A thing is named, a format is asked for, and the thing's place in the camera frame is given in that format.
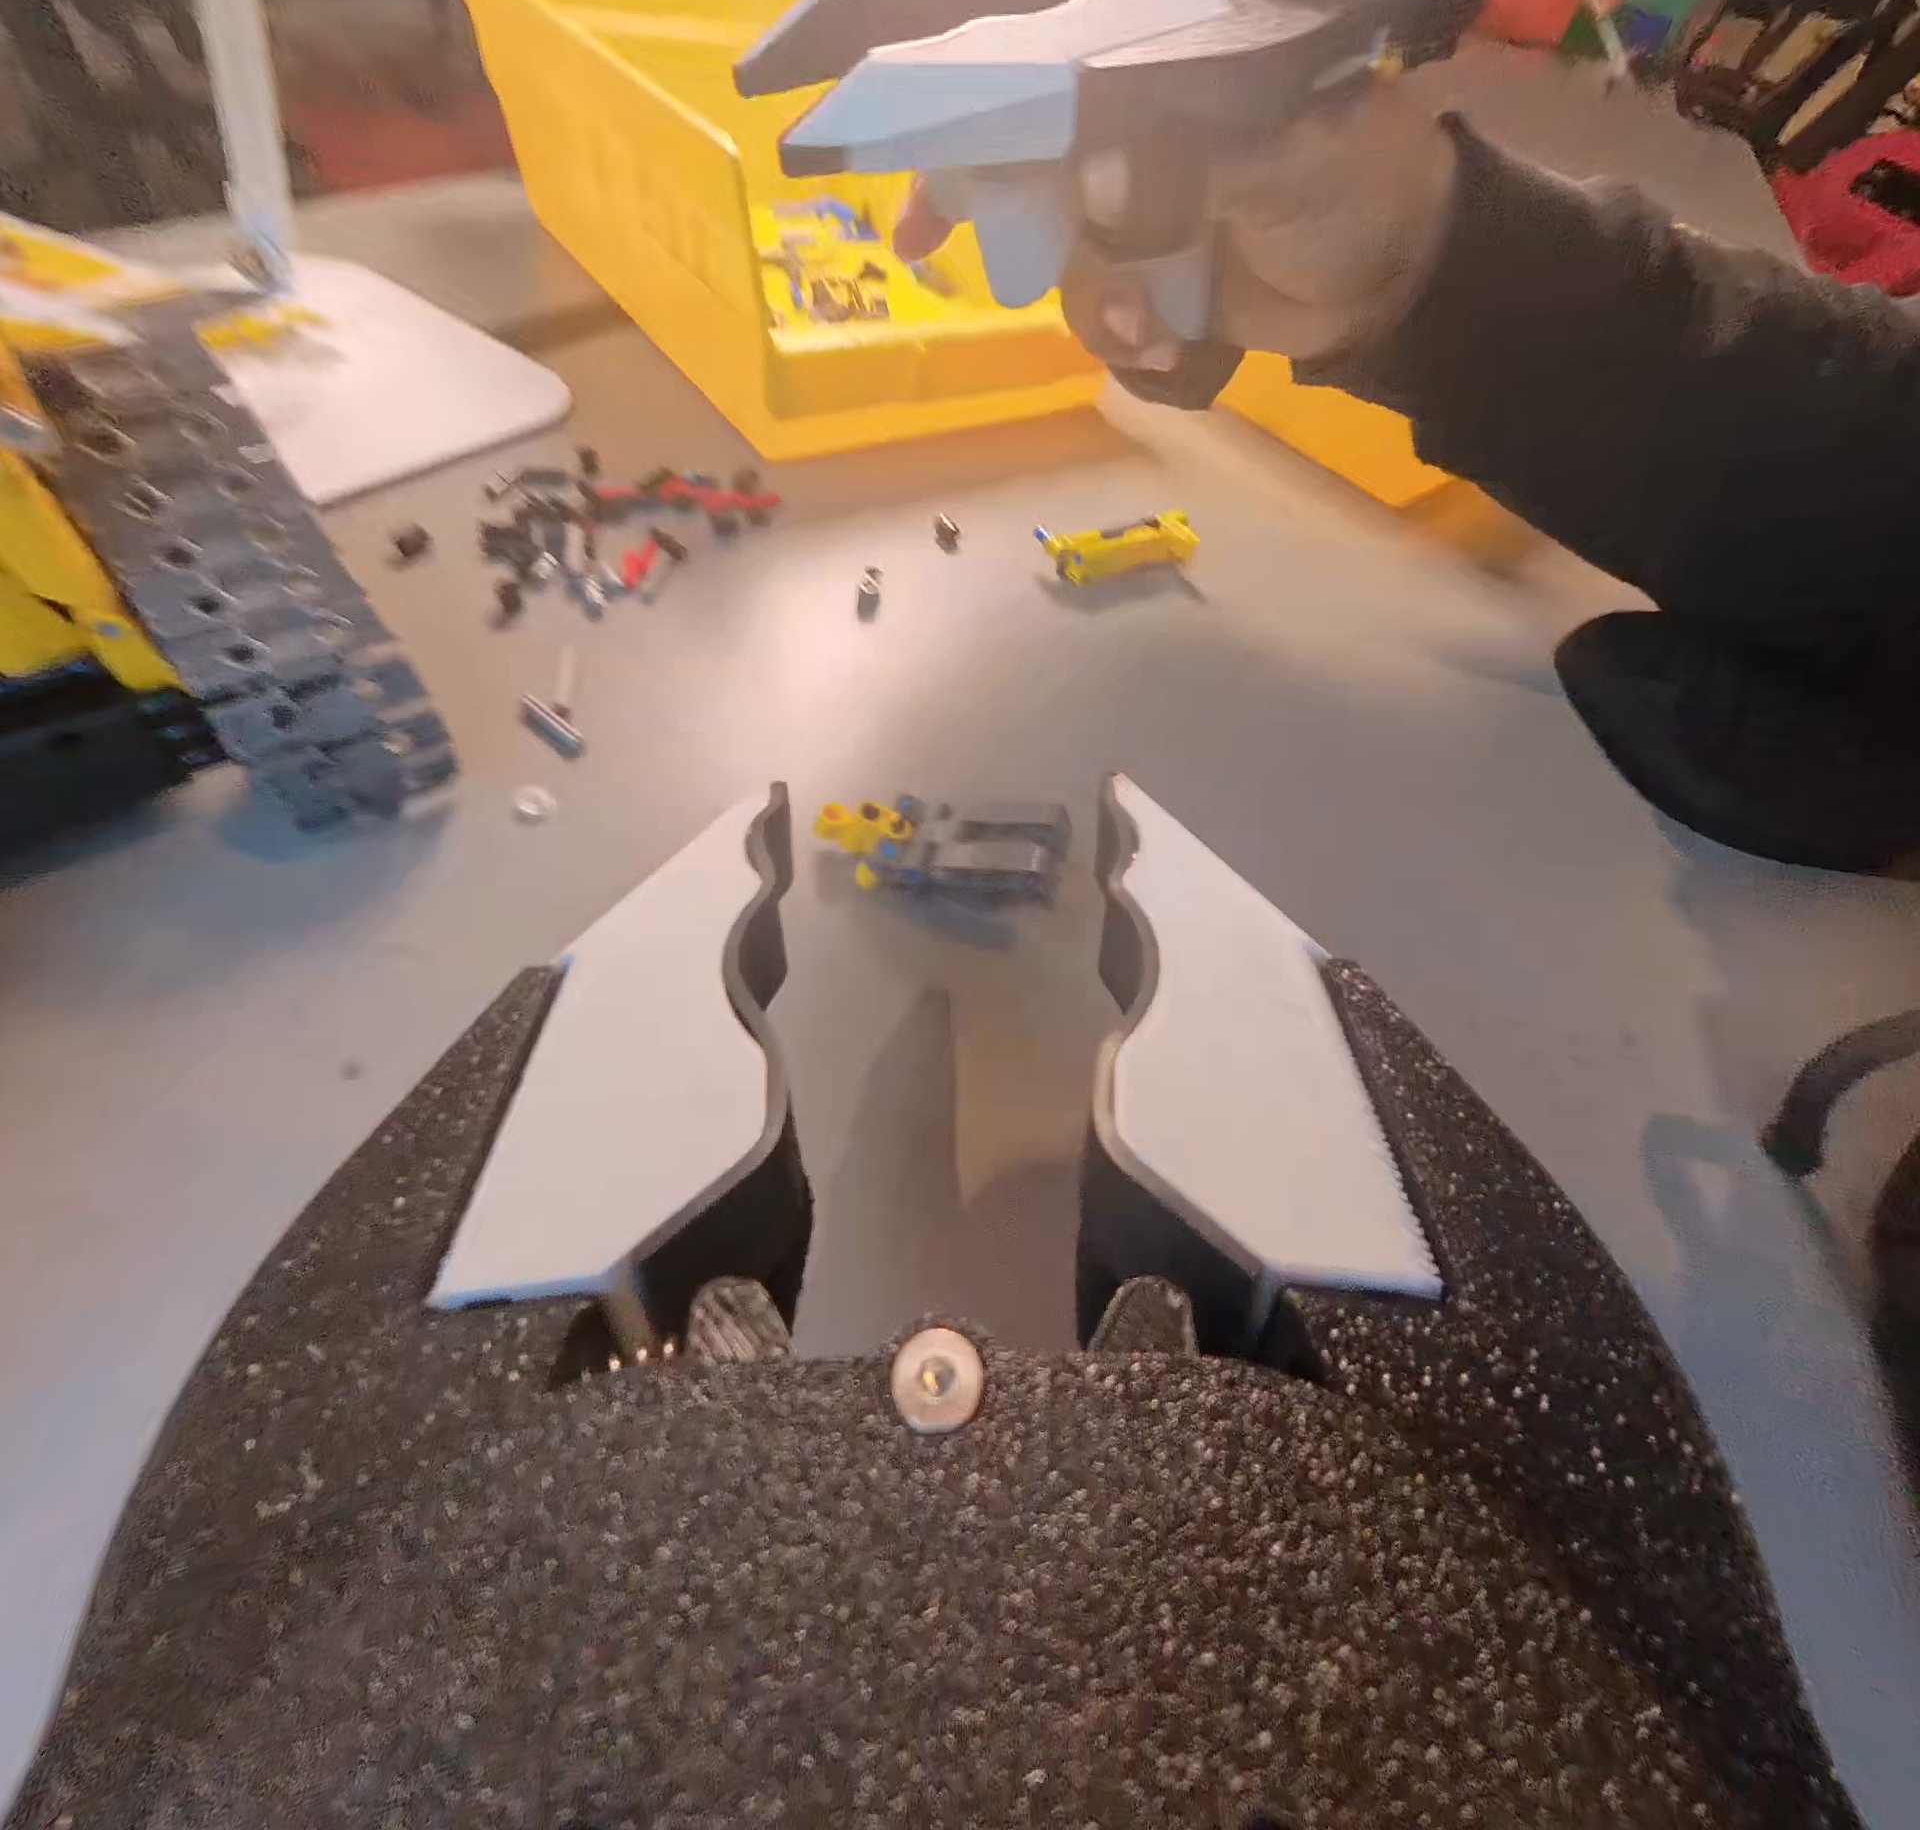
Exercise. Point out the yellow toy brick cylinder assembly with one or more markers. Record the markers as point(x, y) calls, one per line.
point(1108, 549)

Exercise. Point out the white stand base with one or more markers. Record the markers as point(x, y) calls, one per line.
point(391, 374)

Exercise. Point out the tracked toy brick vehicle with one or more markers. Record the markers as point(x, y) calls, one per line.
point(225, 586)

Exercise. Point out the yellow plastic parts bin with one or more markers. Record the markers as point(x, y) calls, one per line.
point(628, 182)

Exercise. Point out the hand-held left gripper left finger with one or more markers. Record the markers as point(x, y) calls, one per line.
point(628, 1096)

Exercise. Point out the person's right hand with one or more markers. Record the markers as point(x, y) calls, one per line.
point(1337, 239)

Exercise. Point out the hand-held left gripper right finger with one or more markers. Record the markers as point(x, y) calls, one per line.
point(1262, 1096)

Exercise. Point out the grey desk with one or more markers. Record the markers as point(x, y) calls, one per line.
point(1426, 840)

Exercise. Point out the grey yellow toy brick assembly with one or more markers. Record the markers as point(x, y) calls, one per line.
point(991, 848)

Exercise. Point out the assorted small toy brick parts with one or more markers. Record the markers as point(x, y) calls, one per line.
point(841, 277)

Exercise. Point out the clear round toy brick stud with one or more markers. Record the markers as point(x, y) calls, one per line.
point(532, 804)

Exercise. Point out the red cloth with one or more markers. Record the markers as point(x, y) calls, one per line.
point(1852, 220)

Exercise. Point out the pile of black red pins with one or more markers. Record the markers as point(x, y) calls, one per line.
point(660, 496)

